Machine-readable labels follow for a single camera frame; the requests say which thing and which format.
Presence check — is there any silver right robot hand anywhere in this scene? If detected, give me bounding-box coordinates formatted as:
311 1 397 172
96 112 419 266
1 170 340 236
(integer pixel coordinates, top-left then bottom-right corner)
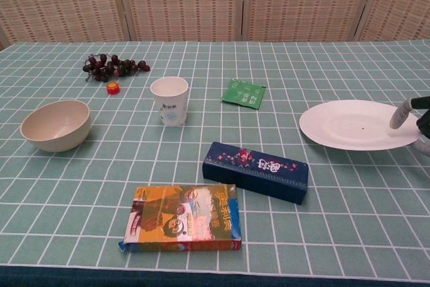
388 95 430 159

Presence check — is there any white paper plate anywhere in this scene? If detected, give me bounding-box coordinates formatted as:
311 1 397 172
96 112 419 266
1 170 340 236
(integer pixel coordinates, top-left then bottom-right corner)
298 99 423 152

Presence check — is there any white paper cup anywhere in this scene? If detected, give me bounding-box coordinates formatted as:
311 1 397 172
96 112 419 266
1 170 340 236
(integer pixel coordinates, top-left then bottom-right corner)
149 77 189 128

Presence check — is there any beige bowl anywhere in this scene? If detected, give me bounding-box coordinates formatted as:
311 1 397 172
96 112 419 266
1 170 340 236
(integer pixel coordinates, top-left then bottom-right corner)
19 99 92 153

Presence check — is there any green checked tablecloth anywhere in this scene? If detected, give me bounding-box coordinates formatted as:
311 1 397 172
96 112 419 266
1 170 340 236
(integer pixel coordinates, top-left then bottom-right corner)
0 40 430 287

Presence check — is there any dark blue long box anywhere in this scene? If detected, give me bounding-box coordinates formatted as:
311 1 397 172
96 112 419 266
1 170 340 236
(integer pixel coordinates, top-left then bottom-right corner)
202 141 310 206

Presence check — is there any green sachet packet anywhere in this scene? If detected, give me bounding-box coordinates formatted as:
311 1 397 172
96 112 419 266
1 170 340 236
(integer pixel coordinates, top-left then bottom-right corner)
221 77 267 111

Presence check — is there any dark red grape bunch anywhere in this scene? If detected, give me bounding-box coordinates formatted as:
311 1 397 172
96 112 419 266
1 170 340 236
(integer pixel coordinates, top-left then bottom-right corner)
82 52 151 83

